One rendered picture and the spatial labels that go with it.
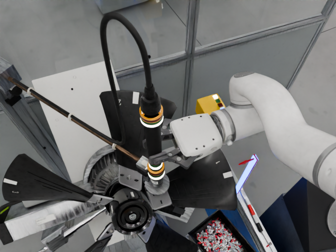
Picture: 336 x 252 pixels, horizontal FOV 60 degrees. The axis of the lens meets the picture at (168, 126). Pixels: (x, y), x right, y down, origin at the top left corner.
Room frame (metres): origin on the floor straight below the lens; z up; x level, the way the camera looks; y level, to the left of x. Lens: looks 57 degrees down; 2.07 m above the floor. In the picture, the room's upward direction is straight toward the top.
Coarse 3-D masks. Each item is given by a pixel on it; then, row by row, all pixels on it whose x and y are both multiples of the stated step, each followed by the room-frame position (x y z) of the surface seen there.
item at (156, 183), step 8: (144, 88) 0.31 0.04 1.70; (152, 88) 0.30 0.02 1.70; (144, 96) 0.31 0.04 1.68; (152, 96) 0.30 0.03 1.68; (144, 104) 0.30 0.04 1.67; (152, 104) 0.29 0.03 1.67; (160, 104) 0.31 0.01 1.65; (144, 112) 0.29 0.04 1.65; (152, 112) 0.29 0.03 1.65; (152, 184) 0.30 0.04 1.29; (160, 184) 0.30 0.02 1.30
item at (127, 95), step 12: (108, 96) 0.51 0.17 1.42; (120, 96) 0.50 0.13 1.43; (132, 96) 0.50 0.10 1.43; (108, 108) 0.49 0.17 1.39; (120, 108) 0.48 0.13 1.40; (132, 108) 0.47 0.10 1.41; (168, 108) 0.46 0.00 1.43; (108, 120) 0.47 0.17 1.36; (132, 120) 0.45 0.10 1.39; (120, 132) 0.44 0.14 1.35; (132, 132) 0.42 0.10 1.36; (144, 132) 0.42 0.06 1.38; (132, 144) 0.40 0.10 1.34; (120, 156) 0.39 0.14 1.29; (144, 156) 0.37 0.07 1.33; (132, 168) 0.35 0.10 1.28
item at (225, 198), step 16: (208, 160) 0.43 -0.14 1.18; (224, 160) 0.43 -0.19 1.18; (176, 176) 0.37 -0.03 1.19; (192, 176) 0.37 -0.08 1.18; (208, 176) 0.37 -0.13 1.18; (176, 192) 0.31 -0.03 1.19; (192, 192) 0.32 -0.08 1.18; (208, 192) 0.32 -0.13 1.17; (224, 192) 0.33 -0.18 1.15; (208, 208) 0.27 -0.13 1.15; (224, 208) 0.28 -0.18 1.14
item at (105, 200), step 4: (92, 196) 0.28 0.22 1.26; (96, 196) 0.28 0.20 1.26; (100, 196) 0.27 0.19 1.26; (104, 196) 0.27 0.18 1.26; (88, 200) 0.28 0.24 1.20; (92, 200) 0.28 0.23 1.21; (96, 200) 0.28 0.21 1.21; (104, 200) 0.28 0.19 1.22; (108, 200) 0.27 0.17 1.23; (104, 204) 0.28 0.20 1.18
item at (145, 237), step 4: (152, 216) 0.26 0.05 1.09; (152, 220) 0.25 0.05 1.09; (152, 224) 0.24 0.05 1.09; (148, 228) 0.22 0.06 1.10; (152, 228) 0.23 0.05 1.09; (140, 232) 0.20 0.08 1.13; (148, 232) 0.21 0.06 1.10; (140, 236) 0.19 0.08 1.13; (144, 236) 0.20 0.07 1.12; (148, 236) 0.20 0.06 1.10; (144, 240) 0.18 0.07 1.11
